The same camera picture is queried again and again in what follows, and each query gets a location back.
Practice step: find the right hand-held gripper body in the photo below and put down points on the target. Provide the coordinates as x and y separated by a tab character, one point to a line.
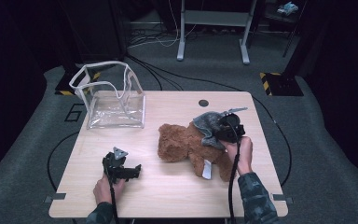
230	129

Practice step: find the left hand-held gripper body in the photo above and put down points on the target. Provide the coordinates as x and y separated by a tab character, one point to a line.
112	166

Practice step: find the grey fluffy cloth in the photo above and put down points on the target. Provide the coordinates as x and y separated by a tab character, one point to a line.
206	123

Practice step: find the clear plastic bag white trim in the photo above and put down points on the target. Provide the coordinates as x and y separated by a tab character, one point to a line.
115	115

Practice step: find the brown teddy bear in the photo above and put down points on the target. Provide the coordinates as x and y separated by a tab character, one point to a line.
177	143

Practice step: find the person's left hand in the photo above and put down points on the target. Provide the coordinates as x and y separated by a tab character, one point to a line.
105	193

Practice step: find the person's right hand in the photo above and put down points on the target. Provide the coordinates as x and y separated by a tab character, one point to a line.
244	154

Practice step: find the grey tape strip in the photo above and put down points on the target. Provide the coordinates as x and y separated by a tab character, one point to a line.
281	197
56	197

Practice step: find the black yellow-striped stand base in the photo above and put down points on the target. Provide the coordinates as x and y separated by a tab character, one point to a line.
284	85
62	84

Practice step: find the dark side table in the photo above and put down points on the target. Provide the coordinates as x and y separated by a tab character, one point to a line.
281	18

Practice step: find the blue and white packet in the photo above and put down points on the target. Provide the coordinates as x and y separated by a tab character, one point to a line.
287	8

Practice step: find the black cabinet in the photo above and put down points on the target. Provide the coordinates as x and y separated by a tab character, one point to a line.
96	31

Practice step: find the white metal desk frame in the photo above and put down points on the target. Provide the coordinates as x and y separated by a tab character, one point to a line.
214	18

